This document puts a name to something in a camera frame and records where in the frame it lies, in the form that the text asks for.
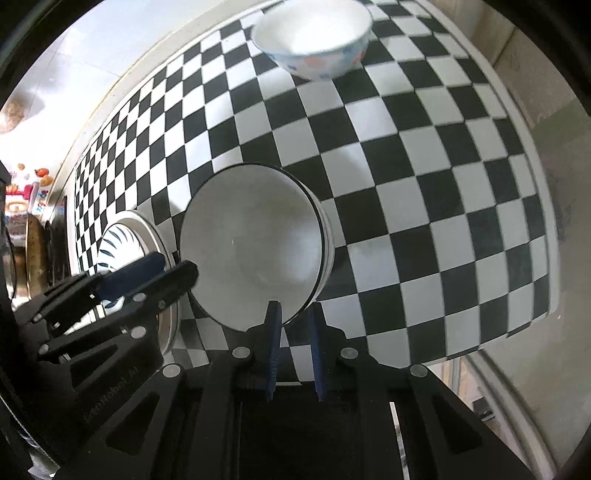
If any large white bowl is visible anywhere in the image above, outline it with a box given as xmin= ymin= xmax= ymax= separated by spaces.
xmin=179 ymin=164 xmax=335 ymax=332

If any floral patterned white bowl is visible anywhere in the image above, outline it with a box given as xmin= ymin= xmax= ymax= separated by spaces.
xmin=252 ymin=1 xmax=374 ymax=81

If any white plate with striped rim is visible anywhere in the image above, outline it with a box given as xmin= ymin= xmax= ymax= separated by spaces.
xmin=94 ymin=209 xmax=181 ymax=356

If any colourful packaging in background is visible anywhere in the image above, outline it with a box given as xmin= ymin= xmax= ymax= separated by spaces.
xmin=0 ymin=161 xmax=54 ymax=241

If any black white checkered mat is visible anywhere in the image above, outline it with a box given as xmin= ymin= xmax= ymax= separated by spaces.
xmin=68 ymin=1 xmax=559 ymax=367

